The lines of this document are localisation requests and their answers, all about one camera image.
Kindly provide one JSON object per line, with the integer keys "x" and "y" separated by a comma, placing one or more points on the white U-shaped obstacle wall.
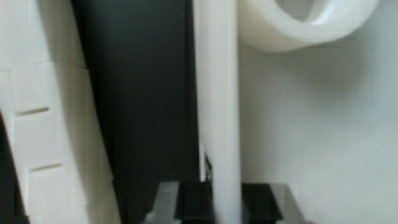
{"x": 46, "y": 108}

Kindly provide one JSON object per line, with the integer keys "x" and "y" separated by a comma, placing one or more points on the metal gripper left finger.
{"x": 183, "y": 205}

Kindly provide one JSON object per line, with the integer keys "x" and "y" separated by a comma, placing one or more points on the white square table top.
{"x": 297, "y": 98}

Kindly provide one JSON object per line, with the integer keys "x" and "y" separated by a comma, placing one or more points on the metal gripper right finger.
{"x": 270, "y": 206}

